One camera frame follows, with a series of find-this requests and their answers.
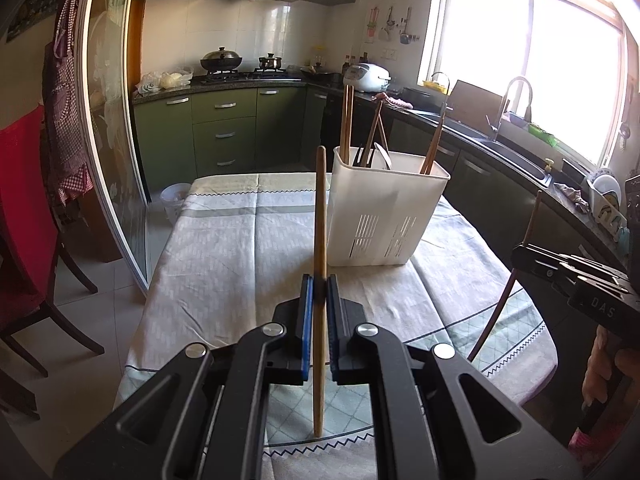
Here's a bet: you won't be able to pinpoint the black kitchen countertop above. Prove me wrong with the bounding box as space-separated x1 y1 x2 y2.
132 72 626 261

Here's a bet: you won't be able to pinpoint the dark wooden chopstick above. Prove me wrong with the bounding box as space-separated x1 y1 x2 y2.
467 191 543 362

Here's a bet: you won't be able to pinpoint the steel sink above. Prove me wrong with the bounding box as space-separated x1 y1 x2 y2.
415 110 551 186

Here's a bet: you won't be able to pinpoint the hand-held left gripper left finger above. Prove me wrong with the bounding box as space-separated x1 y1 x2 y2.
52 272 317 480

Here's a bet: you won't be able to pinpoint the red covered wooden chair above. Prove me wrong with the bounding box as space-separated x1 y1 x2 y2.
0 105 106 421

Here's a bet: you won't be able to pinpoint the dish rack with plates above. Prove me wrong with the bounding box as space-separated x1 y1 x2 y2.
585 167 631 251

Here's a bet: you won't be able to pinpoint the hanging kitchen tools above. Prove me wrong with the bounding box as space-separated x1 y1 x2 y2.
365 5 421 46

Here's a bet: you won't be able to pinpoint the light bamboo chopstick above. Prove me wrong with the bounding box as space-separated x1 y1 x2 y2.
340 85 349 163
420 111 447 176
312 146 328 437
345 85 355 161

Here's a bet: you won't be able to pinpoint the black gas stove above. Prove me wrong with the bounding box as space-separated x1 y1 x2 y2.
202 67 303 83

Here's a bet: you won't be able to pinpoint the green kitchen cabinets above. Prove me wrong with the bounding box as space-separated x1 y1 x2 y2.
132 82 631 281

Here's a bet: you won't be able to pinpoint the black baking tray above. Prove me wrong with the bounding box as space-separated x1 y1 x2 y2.
402 86 436 108

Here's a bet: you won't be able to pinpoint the black wok with lid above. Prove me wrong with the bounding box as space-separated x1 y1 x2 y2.
200 46 244 73

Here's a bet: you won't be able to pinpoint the white rice cooker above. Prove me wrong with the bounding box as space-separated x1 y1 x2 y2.
342 63 392 94

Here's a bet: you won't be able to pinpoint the kitchen window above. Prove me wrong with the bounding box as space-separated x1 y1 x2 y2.
417 0 628 166

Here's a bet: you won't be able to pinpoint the black frying pan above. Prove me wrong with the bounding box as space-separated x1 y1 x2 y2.
302 65 343 86

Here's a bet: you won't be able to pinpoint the plastic bag with food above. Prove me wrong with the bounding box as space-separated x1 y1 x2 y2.
136 69 193 95

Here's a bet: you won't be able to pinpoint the green sponge tray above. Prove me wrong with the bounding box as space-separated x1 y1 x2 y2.
507 112 556 146

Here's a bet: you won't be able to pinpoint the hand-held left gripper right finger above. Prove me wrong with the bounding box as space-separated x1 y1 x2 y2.
326 274 583 480

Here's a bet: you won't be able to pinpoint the pale patterned tablecloth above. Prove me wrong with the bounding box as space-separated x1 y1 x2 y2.
114 172 560 461

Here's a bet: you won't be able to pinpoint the brown cutting board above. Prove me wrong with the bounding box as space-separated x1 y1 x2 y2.
448 80 506 128

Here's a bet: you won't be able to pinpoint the grey rag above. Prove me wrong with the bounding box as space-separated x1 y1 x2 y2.
555 182 591 213

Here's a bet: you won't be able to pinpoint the yellow basket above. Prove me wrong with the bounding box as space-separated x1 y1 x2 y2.
424 72 451 95

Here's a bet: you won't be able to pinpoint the person's right hand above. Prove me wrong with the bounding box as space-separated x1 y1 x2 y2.
581 329 640 409

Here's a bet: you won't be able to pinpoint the sliding glass door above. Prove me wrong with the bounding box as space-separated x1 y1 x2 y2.
77 0 151 291

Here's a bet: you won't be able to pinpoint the dark wall poster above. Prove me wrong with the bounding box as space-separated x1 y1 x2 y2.
5 0 66 43

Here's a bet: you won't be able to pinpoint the checkered apron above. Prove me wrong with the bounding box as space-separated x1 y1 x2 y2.
42 0 96 206

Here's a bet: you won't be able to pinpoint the pink knitted cloth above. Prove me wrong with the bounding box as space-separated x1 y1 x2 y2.
372 92 413 111

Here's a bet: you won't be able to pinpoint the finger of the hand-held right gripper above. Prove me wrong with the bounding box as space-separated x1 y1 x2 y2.
511 242 584 295

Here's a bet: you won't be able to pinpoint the chrome faucet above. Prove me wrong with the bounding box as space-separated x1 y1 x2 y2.
485 76 533 143

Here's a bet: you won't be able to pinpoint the white plastic utensil holder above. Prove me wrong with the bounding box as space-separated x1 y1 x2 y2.
327 145 451 267

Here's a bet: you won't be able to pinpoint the dark brown chopstick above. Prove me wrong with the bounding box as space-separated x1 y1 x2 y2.
361 100 385 168

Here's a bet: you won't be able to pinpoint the white trash bin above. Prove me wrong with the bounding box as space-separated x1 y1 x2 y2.
160 183 192 226

